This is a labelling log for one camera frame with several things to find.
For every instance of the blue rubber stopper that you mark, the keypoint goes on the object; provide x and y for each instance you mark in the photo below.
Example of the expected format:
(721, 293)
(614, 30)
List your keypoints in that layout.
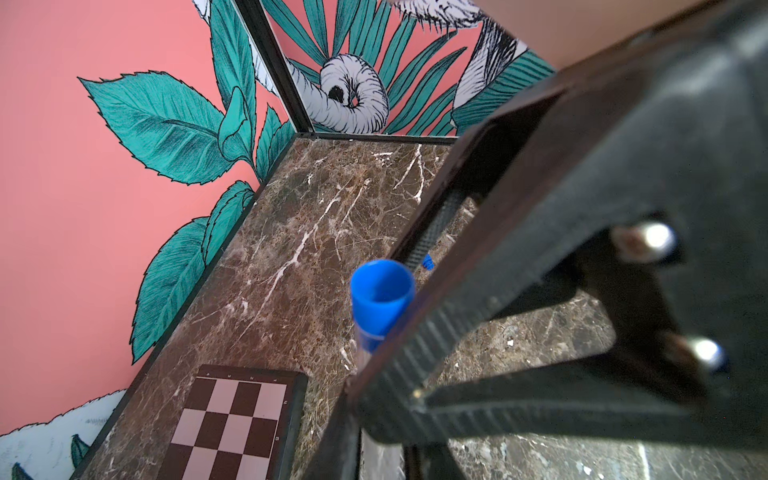
(428, 263)

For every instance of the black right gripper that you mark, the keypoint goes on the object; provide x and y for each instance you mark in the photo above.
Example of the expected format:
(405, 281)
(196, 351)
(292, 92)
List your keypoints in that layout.
(640, 177)

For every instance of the clear test tube blue stopper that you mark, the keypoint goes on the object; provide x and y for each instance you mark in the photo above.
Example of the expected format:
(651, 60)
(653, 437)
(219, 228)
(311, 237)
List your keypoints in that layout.
(380, 290)

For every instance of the black frame post right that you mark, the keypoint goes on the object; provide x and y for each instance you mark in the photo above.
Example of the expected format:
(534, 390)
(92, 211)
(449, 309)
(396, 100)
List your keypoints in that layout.
(266, 43)

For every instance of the brown checkered chess board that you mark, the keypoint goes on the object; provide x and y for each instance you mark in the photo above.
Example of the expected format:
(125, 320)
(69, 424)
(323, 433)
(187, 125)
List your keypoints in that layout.
(237, 423)

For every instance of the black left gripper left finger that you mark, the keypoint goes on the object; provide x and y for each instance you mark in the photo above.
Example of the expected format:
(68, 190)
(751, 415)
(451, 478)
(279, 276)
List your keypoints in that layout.
(339, 451)

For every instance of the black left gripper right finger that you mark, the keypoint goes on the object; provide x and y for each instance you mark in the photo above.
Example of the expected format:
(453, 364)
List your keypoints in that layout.
(431, 462)

